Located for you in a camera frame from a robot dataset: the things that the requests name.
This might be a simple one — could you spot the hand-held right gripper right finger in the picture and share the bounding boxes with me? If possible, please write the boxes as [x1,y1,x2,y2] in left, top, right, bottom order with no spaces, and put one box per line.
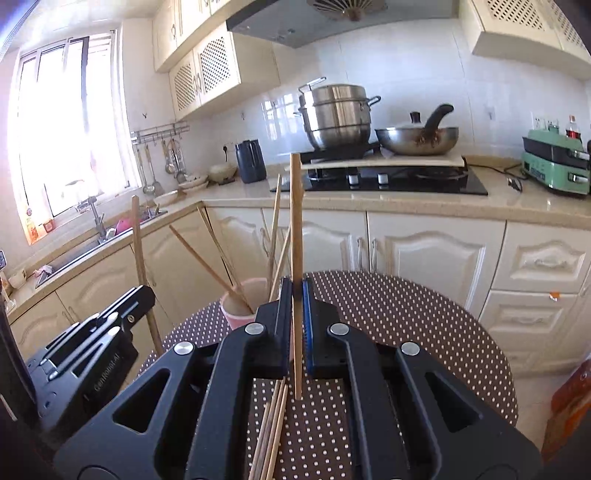
[302,272,541,480]

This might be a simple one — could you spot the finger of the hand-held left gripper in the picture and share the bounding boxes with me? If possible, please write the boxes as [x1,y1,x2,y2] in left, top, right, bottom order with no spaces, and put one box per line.
[55,285,157,379]
[46,286,144,365]

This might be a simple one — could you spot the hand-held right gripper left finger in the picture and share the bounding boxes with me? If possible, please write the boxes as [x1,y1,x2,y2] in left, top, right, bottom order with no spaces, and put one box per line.
[53,277,294,480]

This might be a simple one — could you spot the pink cup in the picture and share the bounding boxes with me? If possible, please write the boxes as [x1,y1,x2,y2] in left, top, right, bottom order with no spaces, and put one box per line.
[220,278,273,330]

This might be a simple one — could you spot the thin wooden chopstick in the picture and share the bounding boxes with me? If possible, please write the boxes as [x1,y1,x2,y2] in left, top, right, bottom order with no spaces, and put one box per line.
[265,382,285,480]
[169,225,254,312]
[130,195,163,357]
[290,154,304,400]
[272,384,290,480]
[275,228,291,298]
[198,207,242,291]
[248,401,272,480]
[257,382,280,480]

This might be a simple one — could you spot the hanging steel utensils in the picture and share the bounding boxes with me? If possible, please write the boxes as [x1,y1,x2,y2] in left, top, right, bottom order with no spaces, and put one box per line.
[161,138,188,183]

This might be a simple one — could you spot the steel sink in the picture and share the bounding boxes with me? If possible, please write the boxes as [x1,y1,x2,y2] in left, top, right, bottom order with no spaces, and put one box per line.
[34,208,169,289]

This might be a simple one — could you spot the steel faucet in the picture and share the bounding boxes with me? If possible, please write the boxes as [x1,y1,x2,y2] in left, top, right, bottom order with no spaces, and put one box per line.
[65,179,116,245]

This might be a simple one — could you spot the hanging steel ladle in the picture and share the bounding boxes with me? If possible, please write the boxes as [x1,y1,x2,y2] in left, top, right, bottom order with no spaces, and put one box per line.
[141,144,156,195]

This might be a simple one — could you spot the cream base cabinets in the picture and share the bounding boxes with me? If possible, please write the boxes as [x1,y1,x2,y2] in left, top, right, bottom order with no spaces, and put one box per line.
[0,203,591,379]

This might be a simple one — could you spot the black electric kettle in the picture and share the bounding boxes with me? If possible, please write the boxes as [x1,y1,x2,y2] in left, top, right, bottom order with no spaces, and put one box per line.
[235,139,267,184]

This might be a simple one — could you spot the kitchen window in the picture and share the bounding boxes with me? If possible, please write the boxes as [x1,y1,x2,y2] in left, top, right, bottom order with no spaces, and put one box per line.
[7,34,134,245]

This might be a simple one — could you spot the black glass gas stove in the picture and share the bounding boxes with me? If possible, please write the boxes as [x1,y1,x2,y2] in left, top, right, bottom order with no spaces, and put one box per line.
[269,165,489,196]

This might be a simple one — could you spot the black countertop burner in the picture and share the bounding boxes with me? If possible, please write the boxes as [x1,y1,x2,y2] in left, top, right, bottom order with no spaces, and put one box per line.
[300,141,382,162]

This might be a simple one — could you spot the light wooden board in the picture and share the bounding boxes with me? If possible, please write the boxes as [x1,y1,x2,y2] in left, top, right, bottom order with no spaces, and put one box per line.
[284,152,467,171]

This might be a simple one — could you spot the steel steamer pot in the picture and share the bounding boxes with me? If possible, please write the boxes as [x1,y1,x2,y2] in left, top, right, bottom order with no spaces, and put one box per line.
[294,78,382,151]

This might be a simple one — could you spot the glass lid black knob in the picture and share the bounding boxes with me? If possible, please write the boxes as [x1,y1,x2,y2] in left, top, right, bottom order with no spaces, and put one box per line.
[394,112,437,132]

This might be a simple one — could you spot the beige stone countertop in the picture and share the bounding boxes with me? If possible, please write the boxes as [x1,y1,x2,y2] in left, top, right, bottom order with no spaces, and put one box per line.
[0,157,591,324]

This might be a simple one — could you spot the green electric cooker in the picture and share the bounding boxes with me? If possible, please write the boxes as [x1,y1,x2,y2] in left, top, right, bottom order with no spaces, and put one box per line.
[521,128,591,197]

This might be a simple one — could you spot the grey range hood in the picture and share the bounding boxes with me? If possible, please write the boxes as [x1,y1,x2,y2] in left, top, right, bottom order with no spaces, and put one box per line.
[226,0,455,49]

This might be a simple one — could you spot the steel wall utensil rack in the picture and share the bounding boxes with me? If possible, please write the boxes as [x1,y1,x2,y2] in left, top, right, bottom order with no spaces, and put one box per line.
[130,122,191,145]

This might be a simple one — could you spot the steel wok black handle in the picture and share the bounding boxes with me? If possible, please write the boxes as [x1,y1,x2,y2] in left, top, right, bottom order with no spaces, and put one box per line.
[375,104,460,156]

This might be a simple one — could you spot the black power cable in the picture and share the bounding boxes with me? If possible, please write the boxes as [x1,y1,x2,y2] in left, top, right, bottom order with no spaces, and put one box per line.
[464,159,527,192]

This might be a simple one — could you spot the cream lattice door wall cabinet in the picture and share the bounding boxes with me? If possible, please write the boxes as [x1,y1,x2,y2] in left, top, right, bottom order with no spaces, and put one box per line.
[168,21,281,121]

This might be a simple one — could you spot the plain cream wall cabinet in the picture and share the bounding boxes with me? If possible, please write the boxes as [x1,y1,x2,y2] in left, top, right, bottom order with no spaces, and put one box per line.
[152,0,245,72]

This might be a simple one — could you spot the wide cream lattice wall cabinet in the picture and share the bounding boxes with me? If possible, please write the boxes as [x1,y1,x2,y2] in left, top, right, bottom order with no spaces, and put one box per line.
[459,0,591,81]

